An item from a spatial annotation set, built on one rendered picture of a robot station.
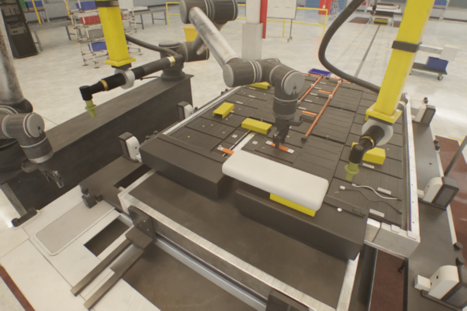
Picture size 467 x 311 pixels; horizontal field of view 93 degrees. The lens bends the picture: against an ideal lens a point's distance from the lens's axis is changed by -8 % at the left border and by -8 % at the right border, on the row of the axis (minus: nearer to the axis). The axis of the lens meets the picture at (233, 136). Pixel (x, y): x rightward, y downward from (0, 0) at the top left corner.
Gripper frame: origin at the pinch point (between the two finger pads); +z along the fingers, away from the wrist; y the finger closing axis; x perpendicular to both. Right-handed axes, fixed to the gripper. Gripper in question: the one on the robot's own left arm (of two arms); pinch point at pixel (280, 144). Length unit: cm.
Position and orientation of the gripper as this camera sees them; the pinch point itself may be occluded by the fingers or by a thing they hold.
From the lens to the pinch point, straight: 124.6
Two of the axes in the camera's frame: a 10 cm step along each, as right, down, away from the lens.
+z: 0.0, 8.4, 5.4
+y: -6.0, 4.3, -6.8
